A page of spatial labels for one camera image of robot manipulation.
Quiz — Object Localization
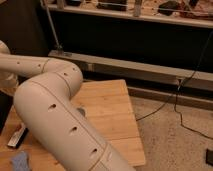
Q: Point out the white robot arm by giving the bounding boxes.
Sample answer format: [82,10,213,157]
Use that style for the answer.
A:
[0,40,135,171]

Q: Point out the metal upright pole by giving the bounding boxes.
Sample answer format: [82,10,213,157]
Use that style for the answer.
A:
[43,0,63,52]

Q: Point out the blue cloth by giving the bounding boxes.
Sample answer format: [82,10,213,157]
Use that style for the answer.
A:
[10,151,31,171]

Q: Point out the black cable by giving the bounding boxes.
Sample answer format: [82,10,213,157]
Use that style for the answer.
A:
[135,29,213,141]

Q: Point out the metal shelf rail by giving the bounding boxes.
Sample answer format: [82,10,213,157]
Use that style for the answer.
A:
[48,4,213,29]

